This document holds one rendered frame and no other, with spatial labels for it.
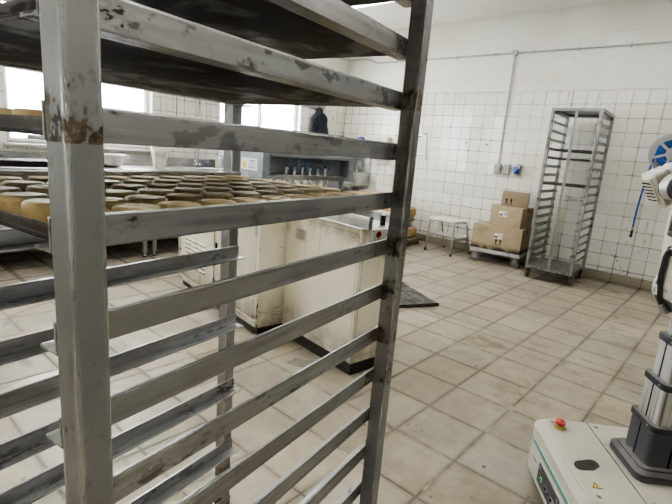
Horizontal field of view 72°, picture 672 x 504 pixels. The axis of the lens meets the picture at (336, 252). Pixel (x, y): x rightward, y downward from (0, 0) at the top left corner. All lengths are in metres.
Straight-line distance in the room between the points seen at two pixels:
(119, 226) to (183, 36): 0.19
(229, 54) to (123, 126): 0.15
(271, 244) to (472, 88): 4.46
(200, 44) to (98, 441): 0.38
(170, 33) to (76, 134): 0.15
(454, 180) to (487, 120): 0.89
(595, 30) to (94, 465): 6.22
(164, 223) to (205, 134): 0.10
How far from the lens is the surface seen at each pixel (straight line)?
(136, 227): 0.48
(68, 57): 0.41
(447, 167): 6.78
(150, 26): 0.49
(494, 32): 6.78
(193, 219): 0.52
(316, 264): 0.71
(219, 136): 0.53
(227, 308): 1.21
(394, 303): 0.92
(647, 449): 1.93
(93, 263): 0.43
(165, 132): 0.49
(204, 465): 1.36
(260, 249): 2.87
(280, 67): 0.61
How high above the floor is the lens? 1.23
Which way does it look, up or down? 12 degrees down
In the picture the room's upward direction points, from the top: 5 degrees clockwise
